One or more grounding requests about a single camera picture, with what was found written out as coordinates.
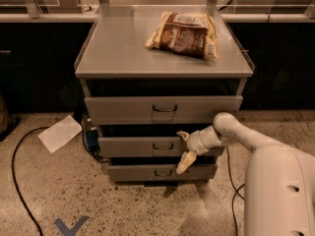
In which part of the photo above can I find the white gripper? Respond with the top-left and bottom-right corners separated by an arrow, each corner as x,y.
176,131 -> 211,174

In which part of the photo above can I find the grey drawer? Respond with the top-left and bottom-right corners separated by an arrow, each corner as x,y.
108,164 -> 217,182
98,137 -> 187,157
85,95 -> 243,125

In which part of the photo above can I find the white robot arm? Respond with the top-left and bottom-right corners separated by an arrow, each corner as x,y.
176,112 -> 315,236

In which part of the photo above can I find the grey top drawer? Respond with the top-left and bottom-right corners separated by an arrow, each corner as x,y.
85,95 -> 243,125

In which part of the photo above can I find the grey bottom drawer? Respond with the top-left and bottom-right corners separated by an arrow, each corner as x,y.
108,164 -> 217,182

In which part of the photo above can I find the grey metal drawer cabinet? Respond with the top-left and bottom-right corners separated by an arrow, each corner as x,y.
74,4 -> 256,186

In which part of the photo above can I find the blue power box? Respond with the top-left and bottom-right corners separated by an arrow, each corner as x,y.
84,116 -> 99,152

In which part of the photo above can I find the brown and cream snack bag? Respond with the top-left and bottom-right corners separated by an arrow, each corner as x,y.
146,12 -> 219,59

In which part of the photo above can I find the white paper sheet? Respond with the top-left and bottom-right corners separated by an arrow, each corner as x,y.
38,115 -> 82,153

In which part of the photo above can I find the blue tape floor marker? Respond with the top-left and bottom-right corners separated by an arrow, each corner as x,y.
53,214 -> 91,236

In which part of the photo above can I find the brown bag at left edge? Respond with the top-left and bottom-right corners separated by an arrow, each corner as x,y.
0,94 -> 14,138

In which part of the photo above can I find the black looped cable on right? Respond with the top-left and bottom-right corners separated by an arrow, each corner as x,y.
225,146 -> 246,236

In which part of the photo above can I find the black cable on left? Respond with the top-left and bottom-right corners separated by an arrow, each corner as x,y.
11,126 -> 50,236

